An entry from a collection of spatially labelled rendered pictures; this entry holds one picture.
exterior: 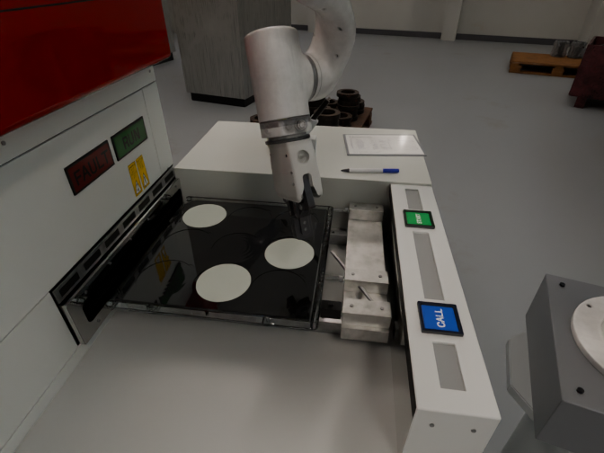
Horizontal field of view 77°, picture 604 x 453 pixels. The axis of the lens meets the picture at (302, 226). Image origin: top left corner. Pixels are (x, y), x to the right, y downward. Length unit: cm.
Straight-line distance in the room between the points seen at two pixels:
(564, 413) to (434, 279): 24
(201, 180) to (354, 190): 38
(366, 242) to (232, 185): 36
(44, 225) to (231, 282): 30
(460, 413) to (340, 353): 26
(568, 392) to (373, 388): 26
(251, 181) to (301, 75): 39
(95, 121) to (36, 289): 29
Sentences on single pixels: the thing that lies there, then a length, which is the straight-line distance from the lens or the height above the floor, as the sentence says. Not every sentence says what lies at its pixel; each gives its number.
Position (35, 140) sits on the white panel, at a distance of 65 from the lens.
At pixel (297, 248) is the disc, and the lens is 78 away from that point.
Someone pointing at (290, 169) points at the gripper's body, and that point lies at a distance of 60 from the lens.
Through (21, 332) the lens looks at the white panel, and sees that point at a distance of 67.
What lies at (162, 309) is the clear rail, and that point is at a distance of 69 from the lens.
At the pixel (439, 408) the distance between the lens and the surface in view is 51.
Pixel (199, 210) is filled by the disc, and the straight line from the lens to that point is 93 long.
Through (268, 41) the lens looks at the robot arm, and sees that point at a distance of 61.
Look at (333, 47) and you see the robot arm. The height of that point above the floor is 127.
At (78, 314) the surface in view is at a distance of 73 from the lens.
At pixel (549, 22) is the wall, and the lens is 1018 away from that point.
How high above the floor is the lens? 138
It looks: 35 degrees down
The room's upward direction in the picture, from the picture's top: straight up
